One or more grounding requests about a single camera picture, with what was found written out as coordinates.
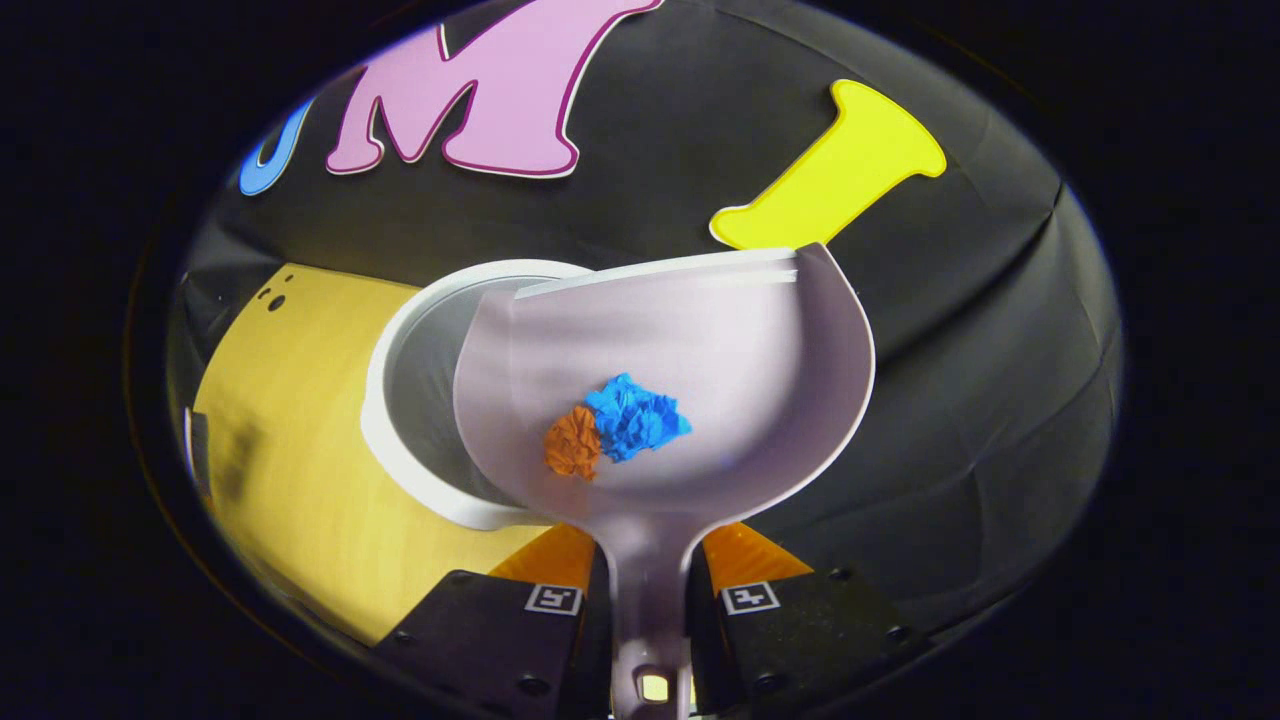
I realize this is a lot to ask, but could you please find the pale lilac plastic dustpan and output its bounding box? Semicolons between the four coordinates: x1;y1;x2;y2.
453;242;877;720

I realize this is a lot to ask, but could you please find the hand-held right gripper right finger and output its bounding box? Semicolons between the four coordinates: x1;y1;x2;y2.
690;522;936;716

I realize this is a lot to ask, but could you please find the orange paper scrap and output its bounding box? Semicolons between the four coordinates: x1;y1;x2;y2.
544;405;603;481

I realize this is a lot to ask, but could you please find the white ribbed garbage bin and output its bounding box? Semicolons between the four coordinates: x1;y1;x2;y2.
360;258;601;531

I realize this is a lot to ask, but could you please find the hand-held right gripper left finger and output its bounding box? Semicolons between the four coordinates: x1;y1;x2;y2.
375;550;611;720

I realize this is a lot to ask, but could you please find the blue paper scrap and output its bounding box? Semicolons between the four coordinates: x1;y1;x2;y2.
585;373;693;464

